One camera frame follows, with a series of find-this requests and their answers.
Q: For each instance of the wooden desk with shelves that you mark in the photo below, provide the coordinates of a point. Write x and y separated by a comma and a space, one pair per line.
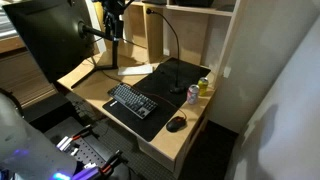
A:
188, 48

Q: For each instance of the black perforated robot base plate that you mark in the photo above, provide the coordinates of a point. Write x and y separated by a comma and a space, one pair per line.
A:
88, 151

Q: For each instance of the red black clamp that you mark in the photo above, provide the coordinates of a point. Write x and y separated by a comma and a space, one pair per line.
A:
87, 130
115, 160

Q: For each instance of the pink soda can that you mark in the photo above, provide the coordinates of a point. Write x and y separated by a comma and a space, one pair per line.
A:
192, 94

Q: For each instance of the black mechanical keyboard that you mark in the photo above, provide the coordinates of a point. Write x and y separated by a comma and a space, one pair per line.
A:
133, 100

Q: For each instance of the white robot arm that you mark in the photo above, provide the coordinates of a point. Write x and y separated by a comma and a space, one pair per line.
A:
27, 151

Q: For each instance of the black monitor stand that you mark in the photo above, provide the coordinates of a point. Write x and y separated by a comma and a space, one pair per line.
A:
112, 10

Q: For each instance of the white paper sheet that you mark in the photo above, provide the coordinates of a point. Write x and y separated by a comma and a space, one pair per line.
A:
137, 70

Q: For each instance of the black desk mat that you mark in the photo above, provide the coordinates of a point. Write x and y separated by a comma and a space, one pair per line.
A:
167, 87

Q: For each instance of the yellow green soda can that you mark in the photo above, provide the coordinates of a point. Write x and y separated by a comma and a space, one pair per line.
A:
203, 84

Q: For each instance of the red black clamp front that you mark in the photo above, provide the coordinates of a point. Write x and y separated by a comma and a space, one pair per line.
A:
115, 160

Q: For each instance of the black computer mouse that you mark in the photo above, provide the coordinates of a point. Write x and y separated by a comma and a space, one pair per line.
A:
176, 124

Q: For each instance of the black computer monitor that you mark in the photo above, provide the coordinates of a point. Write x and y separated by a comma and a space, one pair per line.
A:
50, 31

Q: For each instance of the red black clamp rear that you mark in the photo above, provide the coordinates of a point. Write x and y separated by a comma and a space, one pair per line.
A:
87, 130

